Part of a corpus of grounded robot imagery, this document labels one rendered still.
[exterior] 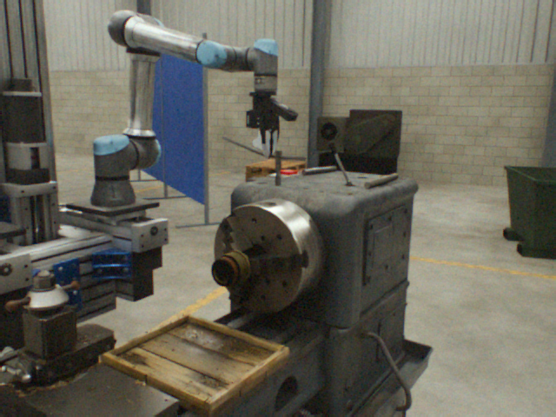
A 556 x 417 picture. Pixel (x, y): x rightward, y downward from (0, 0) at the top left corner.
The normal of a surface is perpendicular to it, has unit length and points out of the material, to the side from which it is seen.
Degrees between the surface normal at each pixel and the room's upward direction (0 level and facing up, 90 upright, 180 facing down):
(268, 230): 90
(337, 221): 90
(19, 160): 90
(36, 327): 90
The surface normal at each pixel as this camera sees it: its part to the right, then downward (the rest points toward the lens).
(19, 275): 0.84, 0.13
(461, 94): -0.41, 0.18
